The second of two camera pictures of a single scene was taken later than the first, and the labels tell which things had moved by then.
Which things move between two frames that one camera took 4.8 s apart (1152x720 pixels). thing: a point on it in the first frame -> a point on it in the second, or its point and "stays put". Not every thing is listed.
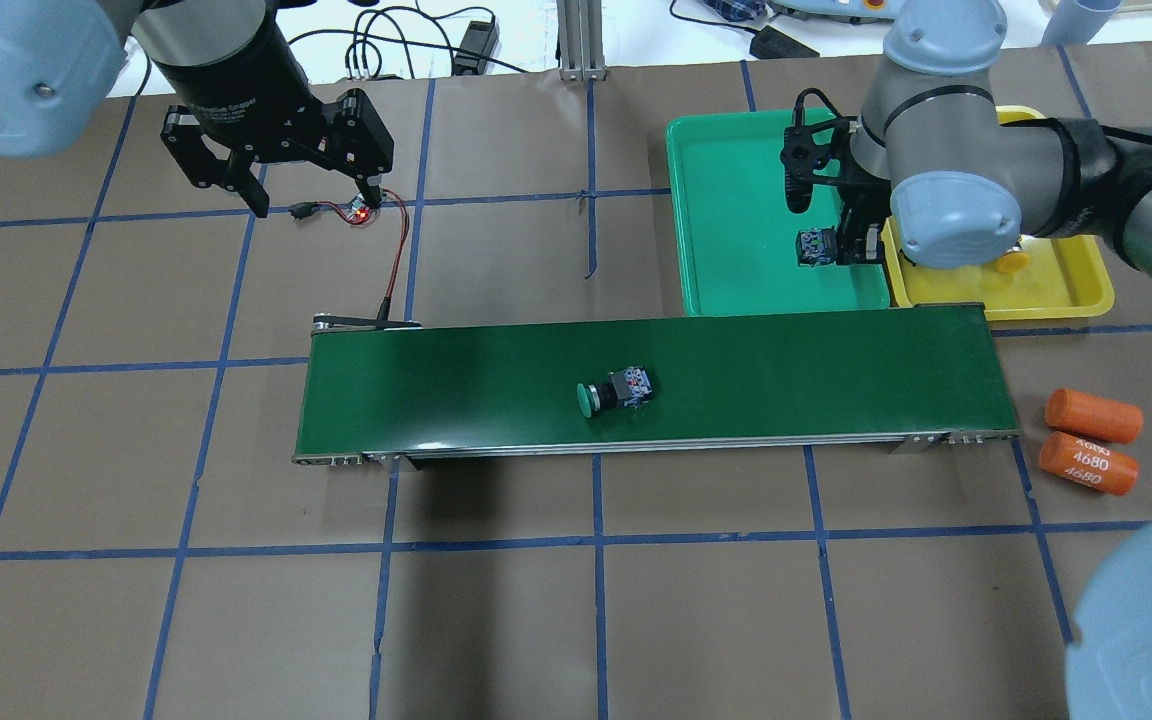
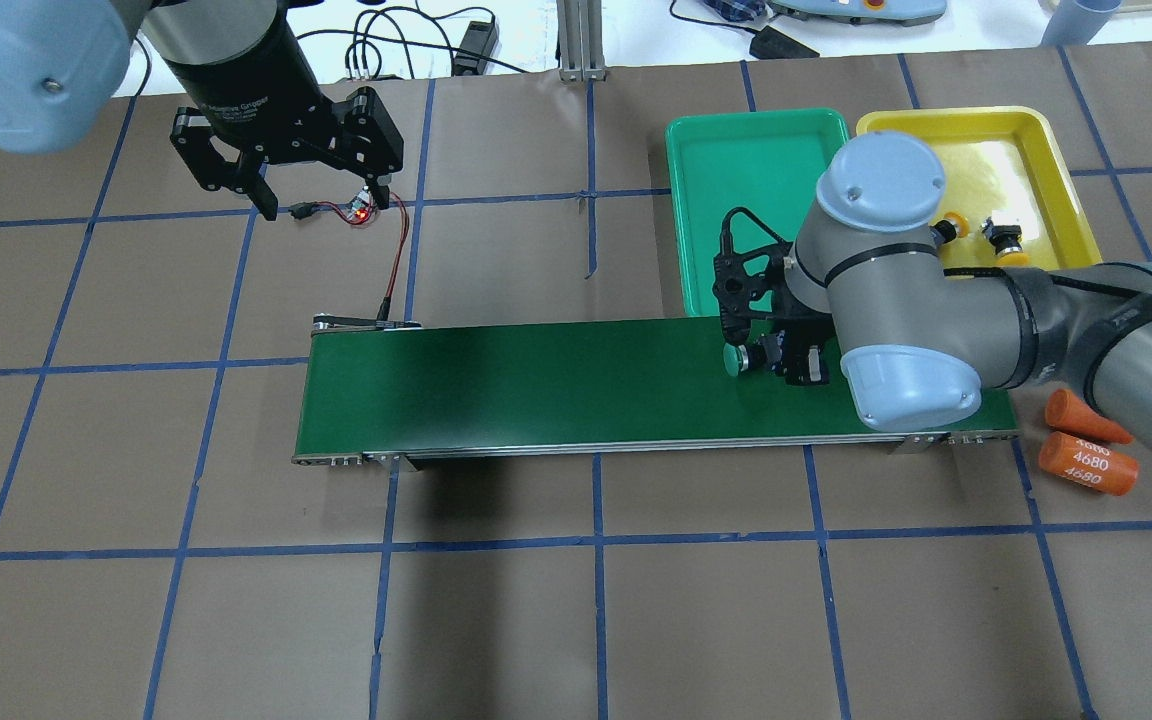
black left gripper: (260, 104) stays put
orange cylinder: (1111, 421) stays put
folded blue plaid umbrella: (740, 10) stays put
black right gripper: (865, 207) -> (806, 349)
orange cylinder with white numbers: (1089, 464) stays put
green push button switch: (630, 386) -> (745, 357)
